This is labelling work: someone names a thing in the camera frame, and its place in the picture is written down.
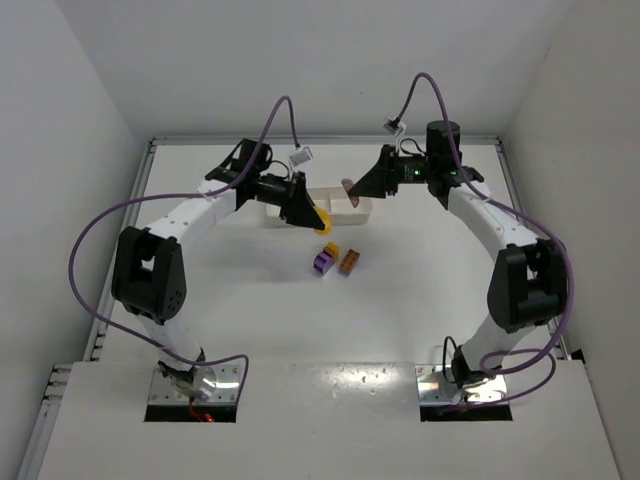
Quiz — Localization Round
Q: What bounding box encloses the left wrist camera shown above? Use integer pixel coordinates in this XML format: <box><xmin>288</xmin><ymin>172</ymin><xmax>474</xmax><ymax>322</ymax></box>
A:
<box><xmin>288</xmin><ymin>146</ymin><xmax>314</xmax><ymax>170</ymax></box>

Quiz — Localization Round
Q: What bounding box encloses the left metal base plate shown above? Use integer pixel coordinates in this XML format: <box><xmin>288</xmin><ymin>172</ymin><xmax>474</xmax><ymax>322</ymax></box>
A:
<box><xmin>147</xmin><ymin>362</ymin><xmax>244</xmax><ymax>407</ymax></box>

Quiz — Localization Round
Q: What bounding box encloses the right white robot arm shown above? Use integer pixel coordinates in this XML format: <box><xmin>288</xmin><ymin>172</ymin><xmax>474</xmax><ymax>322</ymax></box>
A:
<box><xmin>347</xmin><ymin>121</ymin><xmax>568</xmax><ymax>387</ymax></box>

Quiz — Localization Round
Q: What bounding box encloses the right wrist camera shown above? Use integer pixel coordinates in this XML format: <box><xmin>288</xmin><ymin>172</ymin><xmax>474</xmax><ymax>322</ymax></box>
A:
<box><xmin>383</xmin><ymin>117</ymin><xmax>406</xmax><ymax>138</ymax></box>

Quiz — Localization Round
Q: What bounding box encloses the purple cable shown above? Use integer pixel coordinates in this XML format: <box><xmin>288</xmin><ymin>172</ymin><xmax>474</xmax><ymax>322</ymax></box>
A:
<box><xmin>68</xmin><ymin>95</ymin><xmax>250</xmax><ymax>376</ymax></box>
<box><xmin>399</xmin><ymin>72</ymin><xmax>576</xmax><ymax>414</ymax></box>

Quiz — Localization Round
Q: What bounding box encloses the purple curved lego piece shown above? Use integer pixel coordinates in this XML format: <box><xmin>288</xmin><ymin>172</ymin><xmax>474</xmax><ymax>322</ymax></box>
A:
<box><xmin>313</xmin><ymin>251</ymin><xmax>335</xmax><ymax>276</ymax></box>

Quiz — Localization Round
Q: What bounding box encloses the white three-compartment tray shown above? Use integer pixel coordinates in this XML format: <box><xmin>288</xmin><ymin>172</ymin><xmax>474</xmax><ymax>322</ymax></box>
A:
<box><xmin>264</xmin><ymin>186</ymin><xmax>373</xmax><ymax>227</ymax></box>

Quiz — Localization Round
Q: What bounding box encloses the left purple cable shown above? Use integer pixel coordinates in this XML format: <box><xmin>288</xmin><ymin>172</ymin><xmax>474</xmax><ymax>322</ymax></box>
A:
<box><xmin>68</xmin><ymin>95</ymin><xmax>250</xmax><ymax>376</ymax></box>

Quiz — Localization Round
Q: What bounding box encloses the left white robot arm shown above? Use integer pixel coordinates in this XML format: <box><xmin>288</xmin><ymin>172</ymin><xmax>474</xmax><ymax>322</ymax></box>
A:
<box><xmin>111</xmin><ymin>139</ymin><xmax>331</xmax><ymax>397</ymax></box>

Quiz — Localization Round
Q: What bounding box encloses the brown lego brick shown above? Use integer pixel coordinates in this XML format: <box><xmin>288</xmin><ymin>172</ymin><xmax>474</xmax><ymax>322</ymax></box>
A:
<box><xmin>338</xmin><ymin>249</ymin><xmax>361</xmax><ymax>276</ymax></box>

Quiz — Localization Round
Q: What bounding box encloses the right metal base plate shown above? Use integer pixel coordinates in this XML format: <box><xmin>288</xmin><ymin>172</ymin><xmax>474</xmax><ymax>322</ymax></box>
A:
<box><xmin>415</xmin><ymin>364</ymin><xmax>507</xmax><ymax>408</ymax></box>

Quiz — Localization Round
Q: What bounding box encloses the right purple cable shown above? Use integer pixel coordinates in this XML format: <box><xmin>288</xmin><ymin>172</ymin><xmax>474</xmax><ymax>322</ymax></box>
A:
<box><xmin>399</xmin><ymin>72</ymin><xmax>576</xmax><ymax>414</ymax></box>

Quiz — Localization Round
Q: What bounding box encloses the small yellow lego brick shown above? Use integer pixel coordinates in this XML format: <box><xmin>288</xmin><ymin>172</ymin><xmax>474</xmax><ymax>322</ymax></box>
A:
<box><xmin>323</xmin><ymin>242</ymin><xmax>340</xmax><ymax>259</ymax></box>

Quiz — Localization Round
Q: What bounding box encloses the metal base plate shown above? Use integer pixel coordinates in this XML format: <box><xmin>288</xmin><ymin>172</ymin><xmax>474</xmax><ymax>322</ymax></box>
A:
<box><xmin>147</xmin><ymin>362</ymin><xmax>244</xmax><ymax>407</ymax></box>
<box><xmin>415</xmin><ymin>364</ymin><xmax>507</xmax><ymax>408</ymax></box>

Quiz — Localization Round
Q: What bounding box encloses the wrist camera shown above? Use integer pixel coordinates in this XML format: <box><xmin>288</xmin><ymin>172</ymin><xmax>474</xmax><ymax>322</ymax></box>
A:
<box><xmin>288</xmin><ymin>146</ymin><xmax>314</xmax><ymax>170</ymax></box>
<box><xmin>383</xmin><ymin>117</ymin><xmax>406</xmax><ymax>138</ymax></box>

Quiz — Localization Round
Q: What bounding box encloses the purple lego plate brick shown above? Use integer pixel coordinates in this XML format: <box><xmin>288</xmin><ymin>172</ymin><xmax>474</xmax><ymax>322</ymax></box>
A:
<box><xmin>341</xmin><ymin>178</ymin><xmax>360</xmax><ymax>208</ymax></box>

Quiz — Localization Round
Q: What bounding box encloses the yellow butterfly lego brick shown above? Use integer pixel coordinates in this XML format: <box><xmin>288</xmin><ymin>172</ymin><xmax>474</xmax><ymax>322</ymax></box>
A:
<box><xmin>314</xmin><ymin>205</ymin><xmax>332</xmax><ymax>236</ymax></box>

